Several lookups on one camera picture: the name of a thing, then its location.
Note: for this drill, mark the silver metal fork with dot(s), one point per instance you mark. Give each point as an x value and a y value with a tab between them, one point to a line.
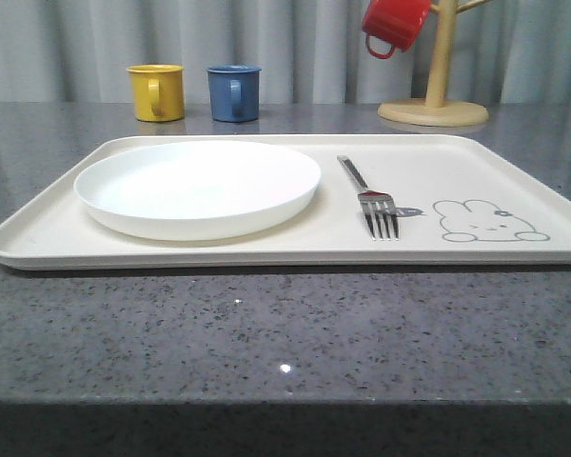
378	207

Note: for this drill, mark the white round plate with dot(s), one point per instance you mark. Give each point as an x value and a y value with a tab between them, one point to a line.
198	190

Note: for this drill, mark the blue enamel mug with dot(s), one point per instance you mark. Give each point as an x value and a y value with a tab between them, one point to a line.
234	92

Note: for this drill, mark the cream rabbit serving tray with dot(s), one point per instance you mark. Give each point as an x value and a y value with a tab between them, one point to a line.
464	204

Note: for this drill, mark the yellow enamel mug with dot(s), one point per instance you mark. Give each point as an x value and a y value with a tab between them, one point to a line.
158	92

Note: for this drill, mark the wooden mug tree stand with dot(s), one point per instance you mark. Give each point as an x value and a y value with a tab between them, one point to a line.
435	110

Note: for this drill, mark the red enamel mug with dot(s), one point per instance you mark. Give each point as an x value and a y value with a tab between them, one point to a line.
395	22

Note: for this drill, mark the grey pleated curtain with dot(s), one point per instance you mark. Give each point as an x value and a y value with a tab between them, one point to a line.
308	51

